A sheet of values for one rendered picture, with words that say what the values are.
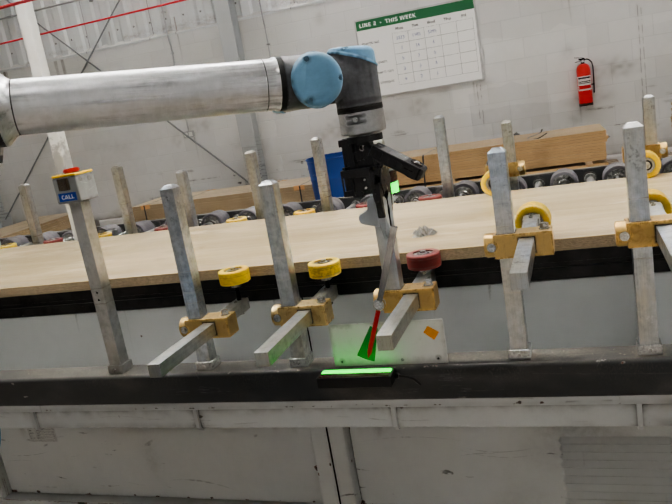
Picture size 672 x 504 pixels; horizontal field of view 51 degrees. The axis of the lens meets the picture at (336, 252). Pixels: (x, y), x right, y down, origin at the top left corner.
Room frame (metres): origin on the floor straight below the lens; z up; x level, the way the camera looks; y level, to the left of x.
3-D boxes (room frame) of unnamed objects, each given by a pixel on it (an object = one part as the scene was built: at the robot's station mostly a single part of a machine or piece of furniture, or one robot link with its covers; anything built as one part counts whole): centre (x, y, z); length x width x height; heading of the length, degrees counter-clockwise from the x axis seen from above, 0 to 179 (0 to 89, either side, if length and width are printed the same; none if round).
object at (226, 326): (1.63, 0.34, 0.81); 0.13 x 0.06 x 0.05; 70
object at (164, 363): (1.58, 0.34, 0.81); 0.43 x 0.03 x 0.04; 160
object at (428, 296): (1.47, -0.13, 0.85); 0.13 x 0.06 x 0.05; 70
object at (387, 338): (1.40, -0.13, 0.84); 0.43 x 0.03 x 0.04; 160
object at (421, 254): (1.59, -0.20, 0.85); 0.08 x 0.08 x 0.11
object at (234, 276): (1.77, 0.27, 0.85); 0.08 x 0.08 x 0.11
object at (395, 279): (1.47, -0.11, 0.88); 0.03 x 0.03 x 0.48; 70
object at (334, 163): (7.38, -0.13, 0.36); 0.59 x 0.57 x 0.73; 161
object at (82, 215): (1.73, 0.60, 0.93); 0.05 x 0.04 x 0.45; 70
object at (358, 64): (1.39, -0.09, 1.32); 0.10 x 0.09 x 0.12; 104
